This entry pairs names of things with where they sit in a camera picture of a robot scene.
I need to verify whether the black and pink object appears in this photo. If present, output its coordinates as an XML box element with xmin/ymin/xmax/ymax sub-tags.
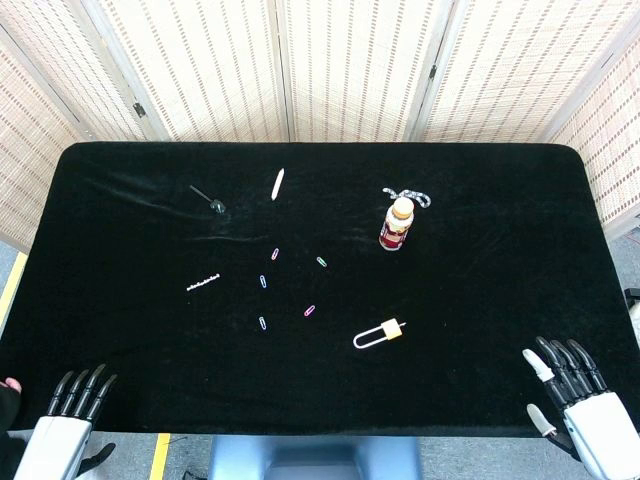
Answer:
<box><xmin>0</xmin><ymin>377</ymin><xmax>24</xmax><ymax>432</ymax></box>

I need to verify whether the white patterned cord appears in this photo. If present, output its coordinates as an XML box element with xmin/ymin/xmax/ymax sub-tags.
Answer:
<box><xmin>382</xmin><ymin>187</ymin><xmax>433</xmax><ymax>208</ymax></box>

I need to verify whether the brass long-shackle padlock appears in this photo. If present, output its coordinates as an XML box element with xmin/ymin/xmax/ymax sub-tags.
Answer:
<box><xmin>352</xmin><ymin>319</ymin><xmax>407</xmax><ymax>351</ymax></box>

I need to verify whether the red labelled drink bottle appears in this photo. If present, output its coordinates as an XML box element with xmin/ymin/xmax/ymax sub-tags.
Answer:
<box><xmin>378</xmin><ymin>196</ymin><xmax>416</xmax><ymax>253</ymax></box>

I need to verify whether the small metal spoon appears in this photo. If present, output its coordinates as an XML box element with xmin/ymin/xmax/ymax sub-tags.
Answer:
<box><xmin>188</xmin><ymin>184</ymin><xmax>227</xmax><ymax>215</ymax></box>

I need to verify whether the black velvet tablecloth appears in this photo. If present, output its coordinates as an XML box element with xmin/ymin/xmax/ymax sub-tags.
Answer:
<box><xmin>0</xmin><ymin>141</ymin><xmax>630</xmax><ymax>439</ymax></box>

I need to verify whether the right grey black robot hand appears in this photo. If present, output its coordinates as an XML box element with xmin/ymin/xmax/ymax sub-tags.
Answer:
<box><xmin>522</xmin><ymin>337</ymin><xmax>640</xmax><ymax>480</ymax></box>

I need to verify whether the woven folding screen panel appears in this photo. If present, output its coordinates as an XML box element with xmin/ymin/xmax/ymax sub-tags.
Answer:
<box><xmin>407</xmin><ymin>0</ymin><xmax>636</xmax><ymax>144</ymax></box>
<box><xmin>0</xmin><ymin>27</ymin><xmax>91</xmax><ymax>254</ymax></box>
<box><xmin>0</xmin><ymin>0</ymin><xmax>169</xmax><ymax>142</ymax></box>
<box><xmin>547</xmin><ymin>27</ymin><xmax>640</xmax><ymax>244</ymax></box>
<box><xmin>82</xmin><ymin>0</ymin><xmax>294</xmax><ymax>143</ymax></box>
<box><xmin>274</xmin><ymin>0</ymin><xmax>459</xmax><ymax>143</ymax></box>

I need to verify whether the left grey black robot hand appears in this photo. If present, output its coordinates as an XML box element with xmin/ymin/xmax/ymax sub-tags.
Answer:
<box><xmin>13</xmin><ymin>363</ymin><xmax>119</xmax><ymax>480</ymax></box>

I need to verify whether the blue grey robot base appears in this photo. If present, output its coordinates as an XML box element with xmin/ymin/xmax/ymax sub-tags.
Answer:
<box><xmin>206</xmin><ymin>433</ymin><xmax>424</xmax><ymax>480</ymax></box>

